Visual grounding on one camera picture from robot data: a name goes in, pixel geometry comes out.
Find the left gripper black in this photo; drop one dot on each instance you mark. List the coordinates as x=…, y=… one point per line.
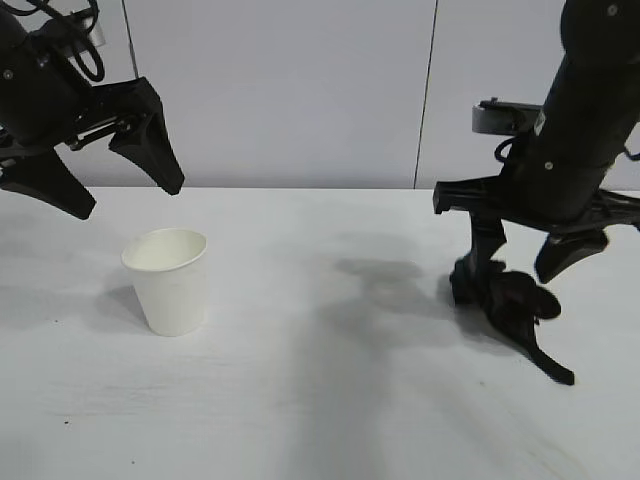
x=40, y=95

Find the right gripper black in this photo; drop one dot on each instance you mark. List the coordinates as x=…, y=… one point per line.
x=575, y=165

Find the black cloth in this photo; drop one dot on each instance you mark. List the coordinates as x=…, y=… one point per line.
x=520, y=310

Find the white paper cup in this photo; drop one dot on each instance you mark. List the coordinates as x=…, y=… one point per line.
x=170, y=290

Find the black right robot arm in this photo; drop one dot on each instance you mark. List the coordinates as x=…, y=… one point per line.
x=600, y=27

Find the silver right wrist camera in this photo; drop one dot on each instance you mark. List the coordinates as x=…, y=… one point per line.
x=495, y=119

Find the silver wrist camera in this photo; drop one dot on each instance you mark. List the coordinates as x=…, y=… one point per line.
x=495, y=119
x=95, y=34

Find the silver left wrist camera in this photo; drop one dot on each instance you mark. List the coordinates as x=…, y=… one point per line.
x=95, y=34

